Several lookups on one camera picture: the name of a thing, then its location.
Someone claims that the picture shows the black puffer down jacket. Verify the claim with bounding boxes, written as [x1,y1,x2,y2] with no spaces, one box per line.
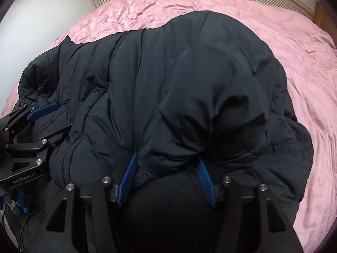
[18,11,314,252]

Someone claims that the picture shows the pink bed sheet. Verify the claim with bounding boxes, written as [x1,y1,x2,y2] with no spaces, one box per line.
[1,0,336,252]

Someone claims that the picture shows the wooden headboard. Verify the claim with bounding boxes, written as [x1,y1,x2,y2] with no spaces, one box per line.
[313,1,337,46]

